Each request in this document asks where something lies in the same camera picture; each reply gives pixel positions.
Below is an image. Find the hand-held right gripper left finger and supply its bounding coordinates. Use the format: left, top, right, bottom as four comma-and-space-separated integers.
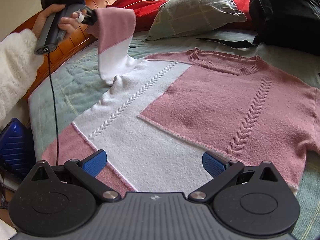
29, 149, 122, 202

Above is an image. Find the grey-green checked pillow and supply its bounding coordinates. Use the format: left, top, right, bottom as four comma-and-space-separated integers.
145, 0, 248, 42

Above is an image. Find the black backpack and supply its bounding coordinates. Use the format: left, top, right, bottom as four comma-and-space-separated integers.
196, 0, 320, 55

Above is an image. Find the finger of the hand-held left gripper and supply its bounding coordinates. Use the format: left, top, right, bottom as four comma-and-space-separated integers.
80, 6, 100, 26

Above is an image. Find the blue ribbed plastic object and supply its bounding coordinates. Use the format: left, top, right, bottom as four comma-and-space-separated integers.
0, 117, 34, 173

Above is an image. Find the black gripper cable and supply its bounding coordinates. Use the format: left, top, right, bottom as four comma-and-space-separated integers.
46, 51, 60, 167

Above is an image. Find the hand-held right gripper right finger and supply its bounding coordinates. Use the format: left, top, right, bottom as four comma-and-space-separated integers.
187, 151, 279, 203

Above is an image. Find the person's left hand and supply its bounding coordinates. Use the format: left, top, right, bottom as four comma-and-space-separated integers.
32, 4, 87, 40

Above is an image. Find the pink and white sweater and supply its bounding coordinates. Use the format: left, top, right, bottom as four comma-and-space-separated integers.
41, 8, 320, 197

